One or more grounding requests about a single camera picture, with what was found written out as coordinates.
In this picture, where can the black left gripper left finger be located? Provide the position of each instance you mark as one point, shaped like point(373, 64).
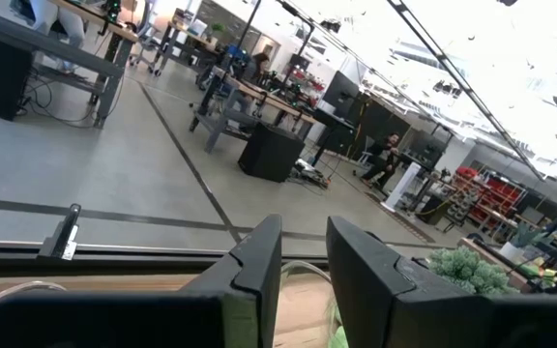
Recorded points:
point(259, 270)

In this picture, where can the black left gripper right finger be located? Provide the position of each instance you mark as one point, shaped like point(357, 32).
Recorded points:
point(365, 290)

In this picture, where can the smooth green microfiber towel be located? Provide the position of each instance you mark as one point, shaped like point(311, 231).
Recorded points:
point(340, 339)

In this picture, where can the clear plastic basket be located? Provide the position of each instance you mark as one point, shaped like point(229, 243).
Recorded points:
point(307, 290)

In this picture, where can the green artificial potted plant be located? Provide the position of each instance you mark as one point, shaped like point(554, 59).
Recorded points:
point(467, 270)

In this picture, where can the white tower fan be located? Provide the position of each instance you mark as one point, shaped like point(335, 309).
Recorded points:
point(401, 186)

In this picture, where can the black cube cabinet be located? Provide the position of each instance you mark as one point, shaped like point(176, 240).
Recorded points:
point(271, 152)

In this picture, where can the person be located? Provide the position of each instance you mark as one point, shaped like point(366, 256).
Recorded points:
point(260, 65)
point(63, 24)
point(385, 154)

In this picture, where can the red parts shelf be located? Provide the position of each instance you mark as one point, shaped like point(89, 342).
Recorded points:
point(491, 198)

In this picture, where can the small plant in white pot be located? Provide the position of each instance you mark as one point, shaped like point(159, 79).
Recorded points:
point(522, 241)

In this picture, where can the wooden top workbench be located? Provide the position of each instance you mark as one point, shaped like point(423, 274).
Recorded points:
point(189, 36)
point(269, 99)

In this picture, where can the black computer monitor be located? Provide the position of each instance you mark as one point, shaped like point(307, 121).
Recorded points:
point(340, 92)

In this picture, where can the black overhead beam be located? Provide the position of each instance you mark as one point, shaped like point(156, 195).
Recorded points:
point(467, 92)

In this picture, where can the grey metal workbench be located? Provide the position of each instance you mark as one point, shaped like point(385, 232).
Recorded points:
point(66, 53)

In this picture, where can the black aluminium table frame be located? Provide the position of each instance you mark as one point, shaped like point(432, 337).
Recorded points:
point(114, 261)

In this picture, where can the black frame bracket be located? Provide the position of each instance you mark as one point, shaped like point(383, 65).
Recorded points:
point(61, 232)

